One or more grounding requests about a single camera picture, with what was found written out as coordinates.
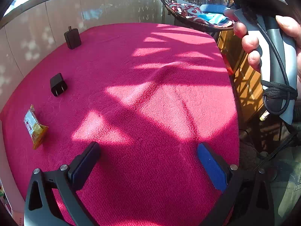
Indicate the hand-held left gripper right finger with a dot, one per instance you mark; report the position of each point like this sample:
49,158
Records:
211,167

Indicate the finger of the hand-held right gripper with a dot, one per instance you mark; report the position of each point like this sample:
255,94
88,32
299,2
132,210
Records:
214,8

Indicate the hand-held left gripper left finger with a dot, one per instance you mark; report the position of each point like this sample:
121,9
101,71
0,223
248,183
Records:
82,169

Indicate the person's right hand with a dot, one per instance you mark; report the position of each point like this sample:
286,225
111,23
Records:
250,43

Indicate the light blue cloth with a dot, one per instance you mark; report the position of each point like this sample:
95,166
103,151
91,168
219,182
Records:
212,18

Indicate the red white patterned seat cushion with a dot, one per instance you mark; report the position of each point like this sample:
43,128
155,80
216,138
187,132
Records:
185,10

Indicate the wicker hanging chair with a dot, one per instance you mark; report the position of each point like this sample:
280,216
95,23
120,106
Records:
178,17

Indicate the yellow snack packet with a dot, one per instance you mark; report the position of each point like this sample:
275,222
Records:
34,128

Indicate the small black plug adapter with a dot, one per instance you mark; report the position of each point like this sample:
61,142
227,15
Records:
58,84

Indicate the red tablecloth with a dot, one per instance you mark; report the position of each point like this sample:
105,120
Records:
141,87

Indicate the tall black charger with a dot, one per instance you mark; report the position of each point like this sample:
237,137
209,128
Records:
73,40

